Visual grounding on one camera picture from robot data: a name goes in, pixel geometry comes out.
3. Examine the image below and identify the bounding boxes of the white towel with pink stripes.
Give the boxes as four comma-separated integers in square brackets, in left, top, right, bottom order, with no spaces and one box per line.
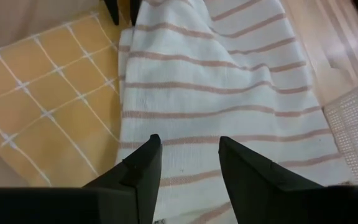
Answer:
[115,0,354,224]

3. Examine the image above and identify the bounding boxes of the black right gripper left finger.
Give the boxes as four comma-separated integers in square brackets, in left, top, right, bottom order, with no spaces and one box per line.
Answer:
[84,133,163,224]

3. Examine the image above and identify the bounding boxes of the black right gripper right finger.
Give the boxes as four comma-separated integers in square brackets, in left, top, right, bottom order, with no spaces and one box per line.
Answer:
[218,136,323,224]

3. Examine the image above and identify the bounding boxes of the yellow checked towel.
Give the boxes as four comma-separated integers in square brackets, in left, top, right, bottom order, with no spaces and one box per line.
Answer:
[0,1,129,187]

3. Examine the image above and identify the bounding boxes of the white perforated plastic basket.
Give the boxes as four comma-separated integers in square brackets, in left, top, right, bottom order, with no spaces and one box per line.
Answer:
[323,77,358,186]

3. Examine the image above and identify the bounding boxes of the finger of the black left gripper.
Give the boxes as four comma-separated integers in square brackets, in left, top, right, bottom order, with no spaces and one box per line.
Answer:
[104,0,120,26]
[129,0,142,26]

